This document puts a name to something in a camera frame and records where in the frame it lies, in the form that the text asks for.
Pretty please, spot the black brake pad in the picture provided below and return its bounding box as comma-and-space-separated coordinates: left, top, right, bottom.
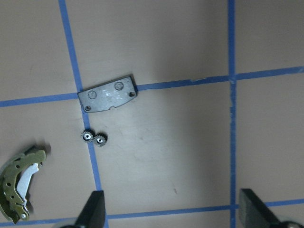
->
77, 74, 137, 113

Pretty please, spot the small black gear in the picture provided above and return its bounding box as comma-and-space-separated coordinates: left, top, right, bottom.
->
81, 129, 95, 143
94, 133, 108, 147

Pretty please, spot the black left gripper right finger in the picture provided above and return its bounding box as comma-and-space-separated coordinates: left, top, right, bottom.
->
238, 189, 280, 228

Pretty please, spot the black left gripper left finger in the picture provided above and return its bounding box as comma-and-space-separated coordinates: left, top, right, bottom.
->
75, 190, 105, 228

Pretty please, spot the olive green brake shoe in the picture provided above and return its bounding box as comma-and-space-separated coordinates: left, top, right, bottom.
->
0, 146, 47, 224

